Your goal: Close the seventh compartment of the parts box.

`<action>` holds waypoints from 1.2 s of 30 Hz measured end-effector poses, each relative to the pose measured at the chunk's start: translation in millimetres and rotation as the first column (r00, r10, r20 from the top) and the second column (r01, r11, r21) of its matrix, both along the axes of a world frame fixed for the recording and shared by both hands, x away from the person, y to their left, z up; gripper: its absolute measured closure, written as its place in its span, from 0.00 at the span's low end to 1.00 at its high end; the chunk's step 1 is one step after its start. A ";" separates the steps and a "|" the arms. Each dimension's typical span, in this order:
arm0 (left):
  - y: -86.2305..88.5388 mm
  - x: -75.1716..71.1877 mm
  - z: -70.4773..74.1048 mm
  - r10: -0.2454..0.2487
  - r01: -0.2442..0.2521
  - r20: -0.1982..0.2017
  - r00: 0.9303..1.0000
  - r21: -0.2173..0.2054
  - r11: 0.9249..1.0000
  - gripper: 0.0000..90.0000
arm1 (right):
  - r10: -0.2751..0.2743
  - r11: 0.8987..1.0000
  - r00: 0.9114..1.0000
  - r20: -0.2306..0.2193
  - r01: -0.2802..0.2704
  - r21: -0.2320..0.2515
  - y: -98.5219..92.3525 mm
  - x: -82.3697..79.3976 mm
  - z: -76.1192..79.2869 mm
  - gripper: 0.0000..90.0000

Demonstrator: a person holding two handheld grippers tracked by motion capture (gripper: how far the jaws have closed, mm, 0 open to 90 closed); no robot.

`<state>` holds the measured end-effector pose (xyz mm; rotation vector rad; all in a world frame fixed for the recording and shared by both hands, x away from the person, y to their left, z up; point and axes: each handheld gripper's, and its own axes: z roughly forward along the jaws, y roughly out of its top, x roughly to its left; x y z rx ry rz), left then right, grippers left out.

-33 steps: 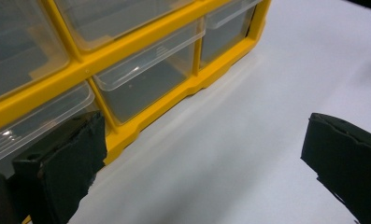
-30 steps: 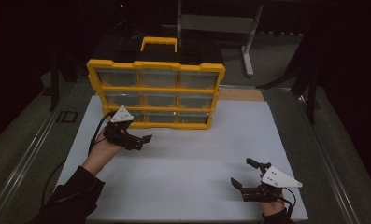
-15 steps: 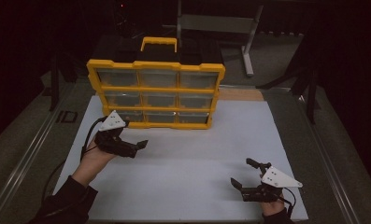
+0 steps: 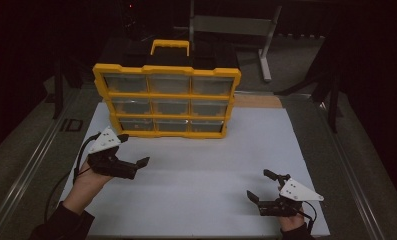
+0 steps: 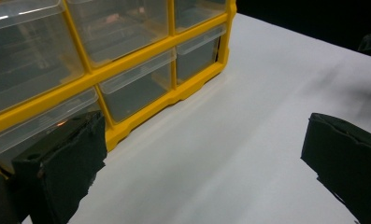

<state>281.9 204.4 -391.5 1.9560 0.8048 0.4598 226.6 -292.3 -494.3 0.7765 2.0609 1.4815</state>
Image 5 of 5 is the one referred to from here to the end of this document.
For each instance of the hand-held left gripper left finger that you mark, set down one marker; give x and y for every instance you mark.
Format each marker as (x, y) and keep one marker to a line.
(61, 161)

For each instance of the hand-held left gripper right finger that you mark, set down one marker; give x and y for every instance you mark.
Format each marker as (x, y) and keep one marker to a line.
(348, 161)

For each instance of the yellow black organizer cabinet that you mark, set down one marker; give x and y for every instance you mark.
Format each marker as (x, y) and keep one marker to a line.
(186, 90)

